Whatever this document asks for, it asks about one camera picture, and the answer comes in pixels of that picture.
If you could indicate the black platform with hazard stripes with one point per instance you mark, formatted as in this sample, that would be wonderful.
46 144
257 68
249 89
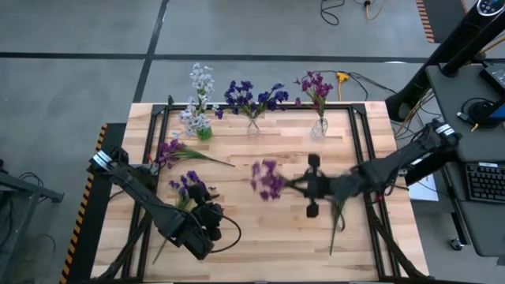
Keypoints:
88 236

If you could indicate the black caster wheel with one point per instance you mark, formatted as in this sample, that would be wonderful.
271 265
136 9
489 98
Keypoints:
456 244

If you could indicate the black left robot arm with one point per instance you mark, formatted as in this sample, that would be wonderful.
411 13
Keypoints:
150 201

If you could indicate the blue artificial flower bunch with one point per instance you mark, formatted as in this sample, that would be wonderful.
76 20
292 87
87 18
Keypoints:
192 176
236 96
276 96

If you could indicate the dark tablet device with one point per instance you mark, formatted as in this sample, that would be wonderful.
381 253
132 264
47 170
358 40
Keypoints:
495 77

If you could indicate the black round desk device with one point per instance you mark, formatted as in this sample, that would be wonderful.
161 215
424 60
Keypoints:
481 114

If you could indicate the grey metal stand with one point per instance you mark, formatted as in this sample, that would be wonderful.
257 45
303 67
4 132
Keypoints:
31 188

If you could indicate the grey desk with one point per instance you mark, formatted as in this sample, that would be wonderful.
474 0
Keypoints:
473 221

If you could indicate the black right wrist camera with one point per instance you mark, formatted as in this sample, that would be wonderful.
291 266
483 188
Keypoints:
345 184

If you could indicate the purple artificial flower bunch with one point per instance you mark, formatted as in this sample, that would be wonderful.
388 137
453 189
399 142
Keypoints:
268 181
317 88
171 152

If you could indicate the green glass vase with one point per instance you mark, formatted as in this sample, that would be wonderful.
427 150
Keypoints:
204 134

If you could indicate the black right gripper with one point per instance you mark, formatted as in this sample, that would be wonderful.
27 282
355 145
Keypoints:
317 185

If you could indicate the ribbed clear glass vase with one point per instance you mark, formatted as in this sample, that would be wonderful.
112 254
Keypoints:
319 129

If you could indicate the black floor mat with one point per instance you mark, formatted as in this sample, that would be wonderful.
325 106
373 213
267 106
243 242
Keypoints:
446 10

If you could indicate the white artificial flower bunch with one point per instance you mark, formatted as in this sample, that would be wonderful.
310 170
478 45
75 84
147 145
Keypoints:
186 114
202 81
197 123

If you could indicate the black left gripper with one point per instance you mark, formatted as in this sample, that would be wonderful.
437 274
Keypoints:
209 221

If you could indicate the smooth clear glass vase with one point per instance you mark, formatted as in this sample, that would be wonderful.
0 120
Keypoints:
253 129

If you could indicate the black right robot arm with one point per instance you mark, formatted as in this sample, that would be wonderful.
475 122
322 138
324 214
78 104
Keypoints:
414 152

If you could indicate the black tower fan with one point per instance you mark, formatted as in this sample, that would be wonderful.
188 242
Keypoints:
438 67

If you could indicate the black keyboard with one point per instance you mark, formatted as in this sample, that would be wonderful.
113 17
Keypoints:
487 183

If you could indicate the white paper sheet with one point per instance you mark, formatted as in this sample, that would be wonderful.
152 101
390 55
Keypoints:
426 191

